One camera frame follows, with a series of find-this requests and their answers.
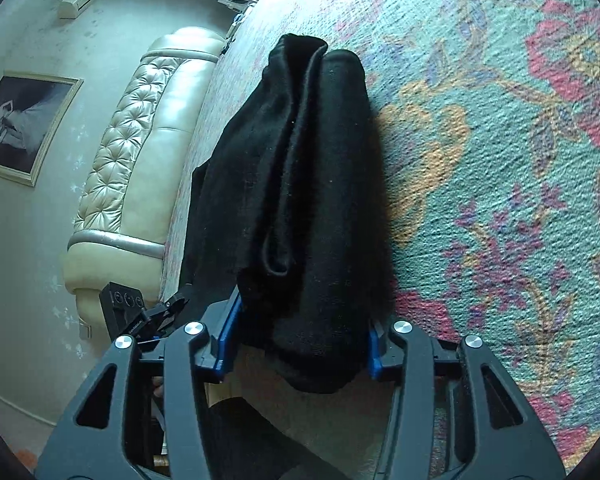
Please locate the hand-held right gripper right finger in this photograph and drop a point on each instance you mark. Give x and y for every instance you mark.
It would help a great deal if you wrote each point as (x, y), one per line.
(375, 355)

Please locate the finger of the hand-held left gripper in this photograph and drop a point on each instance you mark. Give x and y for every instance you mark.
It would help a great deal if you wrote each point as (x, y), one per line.
(167, 310)

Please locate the cream tufted headboard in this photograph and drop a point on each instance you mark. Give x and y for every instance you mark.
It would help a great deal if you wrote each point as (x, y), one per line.
(130, 160)

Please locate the dark cloth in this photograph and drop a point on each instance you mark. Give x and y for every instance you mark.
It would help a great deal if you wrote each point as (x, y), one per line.
(260, 445)

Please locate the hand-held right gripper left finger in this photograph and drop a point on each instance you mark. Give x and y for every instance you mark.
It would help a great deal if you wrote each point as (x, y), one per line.
(227, 340)

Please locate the floral woven blanket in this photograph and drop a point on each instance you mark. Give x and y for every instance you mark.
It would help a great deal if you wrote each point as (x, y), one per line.
(480, 160)

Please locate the framed black white picture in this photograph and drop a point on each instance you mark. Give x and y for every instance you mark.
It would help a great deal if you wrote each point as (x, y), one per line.
(20, 125)

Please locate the black pants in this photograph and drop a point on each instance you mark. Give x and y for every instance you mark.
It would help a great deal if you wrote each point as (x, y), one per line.
(305, 185)

